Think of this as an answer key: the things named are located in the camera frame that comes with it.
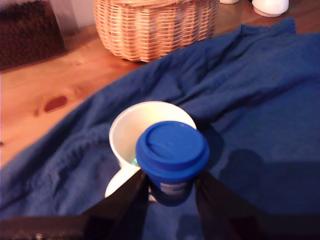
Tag white mug with blue print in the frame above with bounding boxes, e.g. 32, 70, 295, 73
104, 100, 198, 202

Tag blue coffee capsule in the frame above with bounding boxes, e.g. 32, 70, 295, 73
135, 121, 210, 208

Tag clear storage container white lid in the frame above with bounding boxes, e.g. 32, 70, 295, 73
0, 0, 83, 72

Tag coffee beans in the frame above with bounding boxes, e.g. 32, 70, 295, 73
0, 0, 67, 71

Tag wicker basket with handle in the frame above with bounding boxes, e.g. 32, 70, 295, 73
93, 0, 221, 63

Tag blue cloth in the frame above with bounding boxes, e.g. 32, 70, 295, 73
0, 17, 320, 240

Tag small white round camera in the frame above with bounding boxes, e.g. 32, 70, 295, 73
251, 0, 290, 18

